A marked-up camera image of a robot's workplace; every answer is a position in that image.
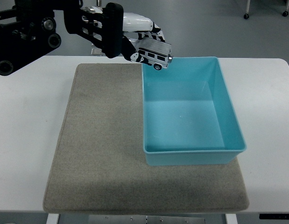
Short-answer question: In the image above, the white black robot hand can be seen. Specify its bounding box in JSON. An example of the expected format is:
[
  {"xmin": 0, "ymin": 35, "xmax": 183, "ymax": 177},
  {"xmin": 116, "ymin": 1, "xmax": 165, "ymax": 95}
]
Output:
[{"xmin": 121, "ymin": 12, "xmax": 169, "ymax": 63}]

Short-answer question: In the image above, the white toy car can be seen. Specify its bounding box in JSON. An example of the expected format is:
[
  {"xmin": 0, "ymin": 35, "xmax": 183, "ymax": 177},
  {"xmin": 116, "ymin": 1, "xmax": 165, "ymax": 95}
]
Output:
[{"xmin": 131, "ymin": 38, "xmax": 175, "ymax": 71}]

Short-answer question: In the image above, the blue plastic box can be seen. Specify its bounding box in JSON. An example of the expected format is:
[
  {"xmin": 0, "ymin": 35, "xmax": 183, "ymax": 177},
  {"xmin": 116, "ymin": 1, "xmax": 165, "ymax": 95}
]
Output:
[{"xmin": 141, "ymin": 56, "xmax": 248, "ymax": 167}]

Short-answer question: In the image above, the grey-brown fabric mat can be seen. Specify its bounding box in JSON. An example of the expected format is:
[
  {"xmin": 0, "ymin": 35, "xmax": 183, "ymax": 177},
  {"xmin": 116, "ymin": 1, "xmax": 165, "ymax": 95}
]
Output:
[{"xmin": 42, "ymin": 63, "xmax": 250, "ymax": 214}]

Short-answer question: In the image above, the grey metal plate with screws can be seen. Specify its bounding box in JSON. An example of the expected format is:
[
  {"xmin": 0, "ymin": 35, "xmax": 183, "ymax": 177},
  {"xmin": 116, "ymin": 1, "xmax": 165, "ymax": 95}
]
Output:
[{"xmin": 88, "ymin": 215, "xmax": 206, "ymax": 224}]

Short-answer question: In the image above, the white table leg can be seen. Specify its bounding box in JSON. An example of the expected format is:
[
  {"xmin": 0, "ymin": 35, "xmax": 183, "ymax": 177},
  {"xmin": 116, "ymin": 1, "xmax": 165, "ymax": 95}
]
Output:
[
  {"xmin": 225, "ymin": 213, "xmax": 239, "ymax": 224},
  {"xmin": 46, "ymin": 213, "xmax": 60, "ymax": 224}
]

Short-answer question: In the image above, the black table control panel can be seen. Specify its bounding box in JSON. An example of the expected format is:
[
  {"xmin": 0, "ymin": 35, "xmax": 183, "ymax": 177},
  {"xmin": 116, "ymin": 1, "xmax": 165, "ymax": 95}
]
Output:
[{"xmin": 259, "ymin": 213, "xmax": 289, "ymax": 220}]

